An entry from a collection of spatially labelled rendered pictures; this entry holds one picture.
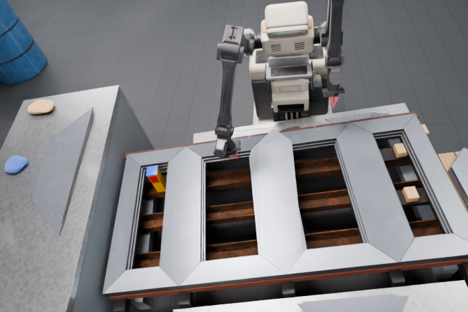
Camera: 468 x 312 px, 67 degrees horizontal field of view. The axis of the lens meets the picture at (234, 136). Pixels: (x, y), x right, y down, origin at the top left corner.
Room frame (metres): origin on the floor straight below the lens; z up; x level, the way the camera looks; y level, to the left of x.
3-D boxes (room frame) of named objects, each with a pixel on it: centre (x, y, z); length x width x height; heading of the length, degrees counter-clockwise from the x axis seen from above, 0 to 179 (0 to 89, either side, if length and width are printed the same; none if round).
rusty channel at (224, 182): (1.06, -0.15, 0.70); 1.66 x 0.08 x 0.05; 82
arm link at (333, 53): (1.27, -0.55, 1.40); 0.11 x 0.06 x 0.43; 75
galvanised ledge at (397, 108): (1.32, -0.39, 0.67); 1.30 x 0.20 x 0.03; 82
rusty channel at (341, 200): (0.86, -0.12, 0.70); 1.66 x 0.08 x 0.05; 82
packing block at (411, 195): (0.71, -0.72, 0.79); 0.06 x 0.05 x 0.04; 172
